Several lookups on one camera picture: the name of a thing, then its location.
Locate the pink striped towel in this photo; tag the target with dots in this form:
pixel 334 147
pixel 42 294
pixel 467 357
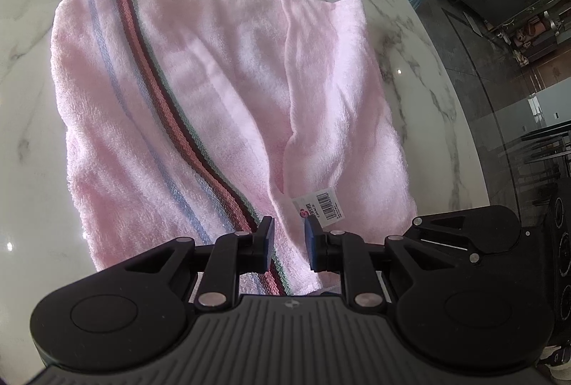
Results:
pixel 223 99

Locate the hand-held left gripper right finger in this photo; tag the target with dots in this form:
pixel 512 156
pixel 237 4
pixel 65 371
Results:
pixel 313 246

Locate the black metal frame table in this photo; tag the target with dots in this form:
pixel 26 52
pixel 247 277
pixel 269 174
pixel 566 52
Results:
pixel 544 144

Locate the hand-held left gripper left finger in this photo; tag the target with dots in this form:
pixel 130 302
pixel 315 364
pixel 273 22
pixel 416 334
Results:
pixel 266 243

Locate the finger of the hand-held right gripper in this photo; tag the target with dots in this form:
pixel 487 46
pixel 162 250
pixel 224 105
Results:
pixel 446 235

